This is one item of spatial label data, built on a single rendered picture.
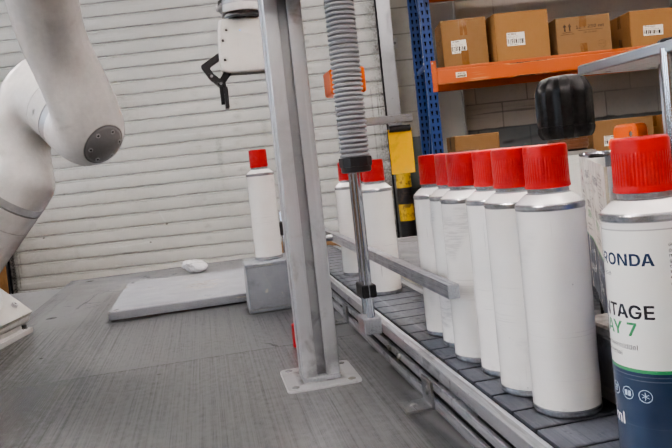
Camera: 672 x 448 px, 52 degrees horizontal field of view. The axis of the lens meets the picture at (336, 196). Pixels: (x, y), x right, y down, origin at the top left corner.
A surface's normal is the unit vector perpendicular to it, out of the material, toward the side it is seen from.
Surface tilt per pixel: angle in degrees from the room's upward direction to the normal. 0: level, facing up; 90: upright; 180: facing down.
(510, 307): 90
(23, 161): 59
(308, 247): 90
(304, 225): 90
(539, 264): 90
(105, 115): 101
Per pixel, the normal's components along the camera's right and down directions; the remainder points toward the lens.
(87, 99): 0.73, 0.17
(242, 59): 0.18, 0.01
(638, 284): -0.61, 0.11
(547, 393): -0.79, 0.11
